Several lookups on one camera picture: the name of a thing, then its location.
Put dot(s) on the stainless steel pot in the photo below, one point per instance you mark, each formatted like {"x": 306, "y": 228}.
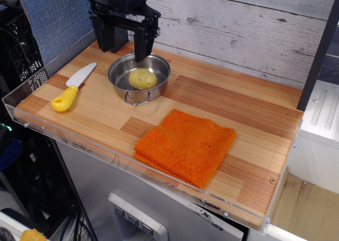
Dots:
{"x": 119, "y": 71}

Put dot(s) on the yellow object bottom left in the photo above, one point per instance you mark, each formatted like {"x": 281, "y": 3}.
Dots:
{"x": 32, "y": 235}

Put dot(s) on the orange folded cloth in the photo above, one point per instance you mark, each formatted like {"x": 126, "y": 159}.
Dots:
{"x": 185, "y": 147}

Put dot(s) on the white toy sink counter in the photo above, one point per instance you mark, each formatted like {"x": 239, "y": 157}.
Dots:
{"x": 314, "y": 154}

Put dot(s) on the dark right frame post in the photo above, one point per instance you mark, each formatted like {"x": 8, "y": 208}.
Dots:
{"x": 320, "y": 55}

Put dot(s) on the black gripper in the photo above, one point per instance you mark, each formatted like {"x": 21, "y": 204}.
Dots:
{"x": 133, "y": 15}

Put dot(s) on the yellow toy potato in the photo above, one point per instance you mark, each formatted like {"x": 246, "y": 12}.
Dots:
{"x": 142, "y": 79}

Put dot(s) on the black plastic crate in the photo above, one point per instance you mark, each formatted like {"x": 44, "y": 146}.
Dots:
{"x": 22, "y": 47}

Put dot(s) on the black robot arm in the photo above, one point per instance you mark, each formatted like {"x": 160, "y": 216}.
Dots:
{"x": 113, "y": 19}

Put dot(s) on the clear acrylic table guard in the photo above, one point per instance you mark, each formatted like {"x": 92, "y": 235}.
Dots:
{"x": 263, "y": 113}

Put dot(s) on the yellow handled toy knife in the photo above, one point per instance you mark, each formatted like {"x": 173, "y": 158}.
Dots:
{"x": 64, "y": 101}

